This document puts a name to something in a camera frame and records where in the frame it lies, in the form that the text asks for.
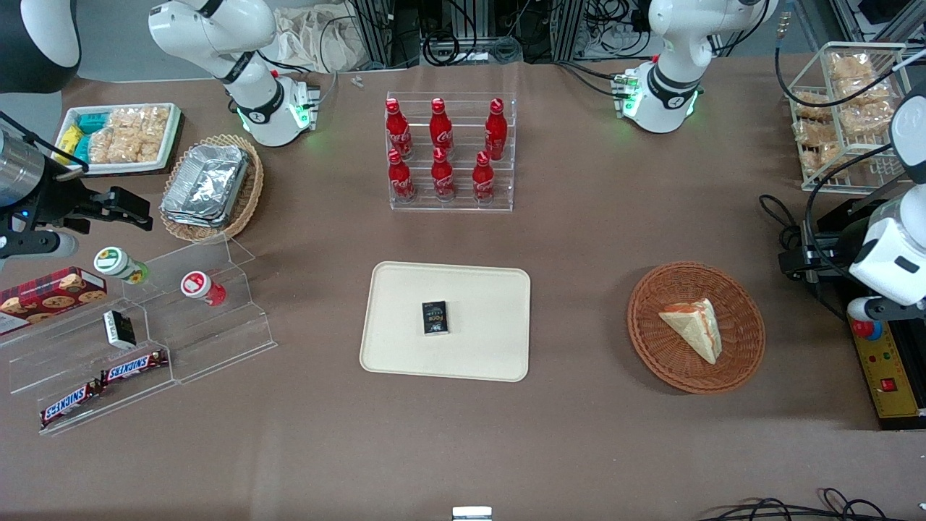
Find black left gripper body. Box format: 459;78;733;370
799;221;867;283

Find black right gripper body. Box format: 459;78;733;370
0;156;103;250

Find triangular sandwich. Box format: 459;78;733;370
658;298;723;365

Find white rectangular snack tray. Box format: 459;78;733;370
60;103;182;177

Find oval light wicker basket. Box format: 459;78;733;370
158;134;265;243

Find round brown wicker basket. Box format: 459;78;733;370
627;261;766;395

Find beige plastic serving tray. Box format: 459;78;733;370
360;261;532;383

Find green capped drink bottle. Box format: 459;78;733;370
93;247;151;285

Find grey cylindrical wrist attachment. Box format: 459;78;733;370
0;230;78;263

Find clear rice cracker pack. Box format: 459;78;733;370
107;106;171;132
112;127;164;164
87;129;116;164

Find stack of foil trays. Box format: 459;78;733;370
160;143;251;229

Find clear bagged pastry pack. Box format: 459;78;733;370
791;90;834;122
828;52;896;101
799;142;845;176
838;98;899;140
791;119;841;147

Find red cookie box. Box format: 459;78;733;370
0;267;109;336

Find red capped drink bottle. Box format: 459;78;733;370
180;271;228;308

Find small black white box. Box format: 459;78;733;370
102;310;137;351

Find snickers chocolate bar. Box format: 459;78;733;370
39;381;103;428
100;350;170;384

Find clear acrylic stepped display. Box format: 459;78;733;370
0;233;279;437

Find yellow control box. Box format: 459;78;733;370
846;317;926;430

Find beige cloth bag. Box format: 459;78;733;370
271;6;366;75

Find red cola bottle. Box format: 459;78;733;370
472;151;496;204
386;98;414;161
484;98;509;162
430;98;455;159
431;147;457;201
387;149;417;203

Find small black card box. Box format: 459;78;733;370
422;300;451;336

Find clear acrylic bottle rack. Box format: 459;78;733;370
386;92;517;213

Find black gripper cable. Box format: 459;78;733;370
757;193;822;254

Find white wire basket rack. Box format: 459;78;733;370
786;41;914;194

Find black overhead arm cable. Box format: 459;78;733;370
773;18;901;111

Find black base cables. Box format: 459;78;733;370
257;49;341;109
556;59;632;100

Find black floor cable bundle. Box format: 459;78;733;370
696;488;926;521

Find aluminium frame post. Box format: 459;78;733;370
552;0;588;64
351;0;422;71

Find coiled black cables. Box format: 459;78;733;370
422;29;524;67

